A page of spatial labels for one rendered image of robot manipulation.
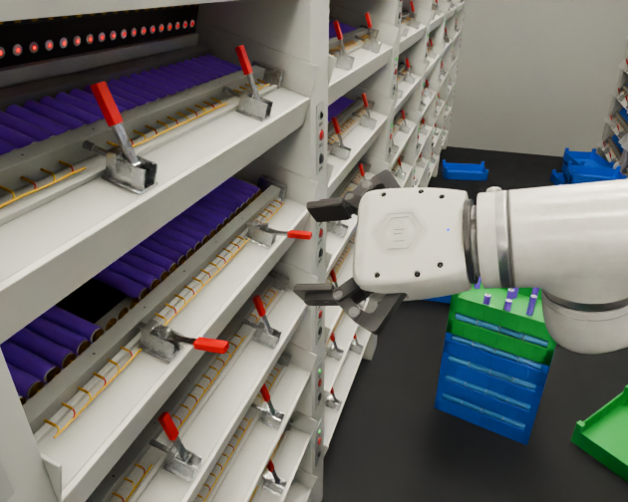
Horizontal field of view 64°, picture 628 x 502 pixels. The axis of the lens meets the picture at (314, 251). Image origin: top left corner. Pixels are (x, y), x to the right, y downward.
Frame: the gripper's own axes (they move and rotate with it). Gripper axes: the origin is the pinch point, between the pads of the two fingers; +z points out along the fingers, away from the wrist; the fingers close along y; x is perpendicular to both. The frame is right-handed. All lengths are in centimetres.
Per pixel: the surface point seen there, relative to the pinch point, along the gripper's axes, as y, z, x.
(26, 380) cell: 16.1, 21.8, -9.2
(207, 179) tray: -7.2, 11.7, -4.4
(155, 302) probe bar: 4.9, 19.0, 0.7
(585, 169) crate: -185, -56, 264
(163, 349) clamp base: 10.2, 15.9, 0.5
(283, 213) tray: -19.8, 17.9, 23.5
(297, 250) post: -18.6, 20.1, 34.8
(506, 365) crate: -19, -12, 116
